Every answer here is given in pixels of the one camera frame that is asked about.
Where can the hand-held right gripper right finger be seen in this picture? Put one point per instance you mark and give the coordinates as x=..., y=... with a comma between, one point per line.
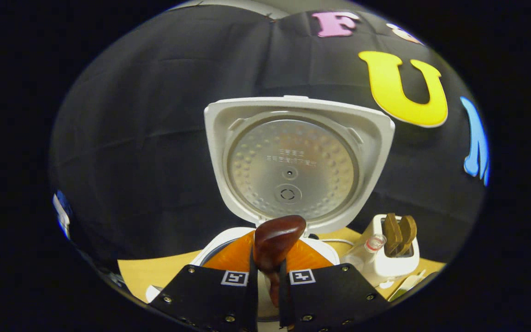
x=330, y=295

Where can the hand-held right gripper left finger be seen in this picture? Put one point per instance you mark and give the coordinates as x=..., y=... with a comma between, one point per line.
x=210, y=295

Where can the white rice cooker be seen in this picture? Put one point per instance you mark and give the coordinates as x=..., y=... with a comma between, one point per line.
x=293, y=161

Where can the brown bread slice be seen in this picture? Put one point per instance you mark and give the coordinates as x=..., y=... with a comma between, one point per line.
x=392, y=233
x=409, y=233

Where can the black backdrop cloth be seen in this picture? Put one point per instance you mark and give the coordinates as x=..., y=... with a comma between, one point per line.
x=155, y=115

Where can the brown wooden spoon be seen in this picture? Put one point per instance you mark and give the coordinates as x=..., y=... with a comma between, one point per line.
x=277, y=235

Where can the white toaster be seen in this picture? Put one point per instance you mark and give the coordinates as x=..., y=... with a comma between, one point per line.
x=397, y=267

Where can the small clear bottle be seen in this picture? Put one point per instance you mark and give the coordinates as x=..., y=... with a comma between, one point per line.
x=362, y=256

